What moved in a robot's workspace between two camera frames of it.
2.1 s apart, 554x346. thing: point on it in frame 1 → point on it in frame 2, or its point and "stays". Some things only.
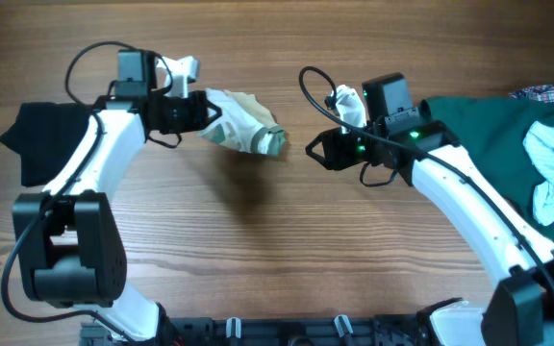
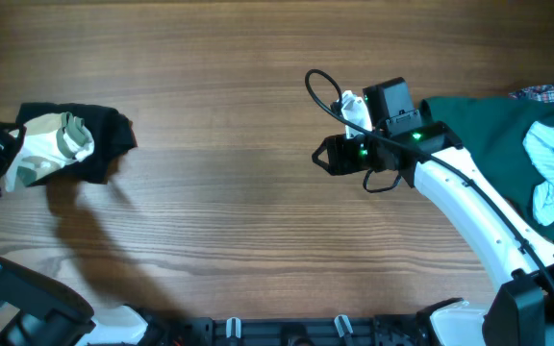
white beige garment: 244,124 → 48,142
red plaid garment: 551,93 stays
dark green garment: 491,130 stays
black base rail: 275,331 stays
